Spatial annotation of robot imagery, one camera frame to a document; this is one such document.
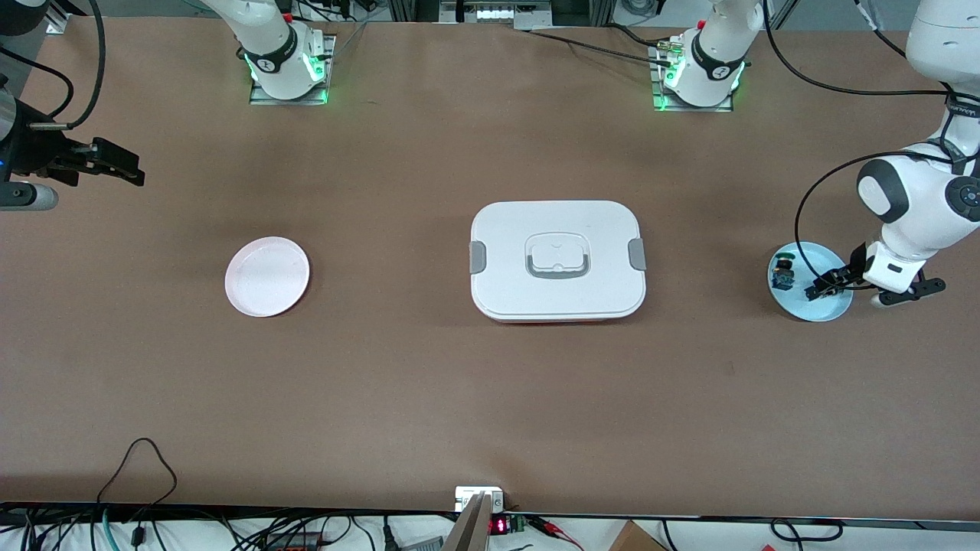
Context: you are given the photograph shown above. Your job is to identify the black looped cable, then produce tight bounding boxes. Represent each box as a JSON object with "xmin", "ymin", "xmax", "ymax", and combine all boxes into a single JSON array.
[{"xmin": 96, "ymin": 438, "xmax": 178, "ymax": 506}]

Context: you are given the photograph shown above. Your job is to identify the black cable across table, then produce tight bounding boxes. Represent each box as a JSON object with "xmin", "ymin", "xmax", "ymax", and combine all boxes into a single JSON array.
[{"xmin": 528, "ymin": 29, "xmax": 682, "ymax": 66}]

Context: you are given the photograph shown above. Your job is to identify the white lunch box grey latches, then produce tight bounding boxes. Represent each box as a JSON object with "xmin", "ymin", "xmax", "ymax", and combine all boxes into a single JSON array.
[{"xmin": 469, "ymin": 201, "xmax": 648, "ymax": 324}]

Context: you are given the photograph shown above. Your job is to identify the silver metal frame box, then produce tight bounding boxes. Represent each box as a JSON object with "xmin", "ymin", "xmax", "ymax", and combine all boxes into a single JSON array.
[{"xmin": 440, "ymin": 0, "xmax": 554, "ymax": 31}]

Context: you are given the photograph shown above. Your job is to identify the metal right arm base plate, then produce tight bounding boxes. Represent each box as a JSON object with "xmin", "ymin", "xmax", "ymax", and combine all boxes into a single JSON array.
[{"xmin": 249, "ymin": 34, "xmax": 336, "ymax": 106}]

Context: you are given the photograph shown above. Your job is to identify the white mounting plate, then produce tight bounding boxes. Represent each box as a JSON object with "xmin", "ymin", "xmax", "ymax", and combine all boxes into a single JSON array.
[{"xmin": 455, "ymin": 486, "xmax": 505, "ymax": 512}]

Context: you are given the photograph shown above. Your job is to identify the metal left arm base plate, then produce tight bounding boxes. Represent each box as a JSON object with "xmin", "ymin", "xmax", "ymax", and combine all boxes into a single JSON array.
[{"xmin": 651, "ymin": 38, "xmax": 736, "ymax": 113}]

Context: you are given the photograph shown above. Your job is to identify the light blue round plate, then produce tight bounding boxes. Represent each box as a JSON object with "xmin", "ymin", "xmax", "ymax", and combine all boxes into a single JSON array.
[{"xmin": 767, "ymin": 241, "xmax": 854, "ymax": 323}]

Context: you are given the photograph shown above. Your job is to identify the black coiled cable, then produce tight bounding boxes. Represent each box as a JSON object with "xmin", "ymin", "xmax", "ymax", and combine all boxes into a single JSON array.
[{"xmin": 769, "ymin": 519, "xmax": 844, "ymax": 541}]

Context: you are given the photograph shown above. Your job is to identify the pink round plate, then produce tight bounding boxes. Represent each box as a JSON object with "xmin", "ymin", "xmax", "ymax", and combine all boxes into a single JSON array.
[{"xmin": 224, "ymin": 236, "xmax": 311, "ymax": 318}]

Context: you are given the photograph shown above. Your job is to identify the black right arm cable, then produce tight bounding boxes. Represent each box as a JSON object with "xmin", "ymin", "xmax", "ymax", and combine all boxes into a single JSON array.
[{"xmin": 0, "ymin": 0, "xmax": 106, "ymax": 131}]

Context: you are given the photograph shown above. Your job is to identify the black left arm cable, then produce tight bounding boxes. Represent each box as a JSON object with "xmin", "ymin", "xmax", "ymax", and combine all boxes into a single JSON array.
[{"xmin": 762, "ymin": 0, "xmax": 980, "ymax": 292}]

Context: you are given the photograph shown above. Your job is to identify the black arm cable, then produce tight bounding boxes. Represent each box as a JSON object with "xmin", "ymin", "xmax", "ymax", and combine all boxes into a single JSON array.
[
  {"xmin": 762, "ymin": 0, "xmax": 980, "ymax": 292},
  {"xmin": 0, "ymin": 0, "xmax": 106, "ymax": 131}
]

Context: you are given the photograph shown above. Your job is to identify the cardboard box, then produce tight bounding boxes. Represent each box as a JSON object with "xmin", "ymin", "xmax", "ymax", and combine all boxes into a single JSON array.
[{"xmin": 609, "ymin": 520, "xmax": 668, "ymax": 551}]

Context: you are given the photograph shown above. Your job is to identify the red clip lead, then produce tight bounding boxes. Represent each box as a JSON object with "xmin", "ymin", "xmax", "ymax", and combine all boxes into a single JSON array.
[{"xmin": 528, "ymin": 517, "xmax": 584, "ymax": 550}]

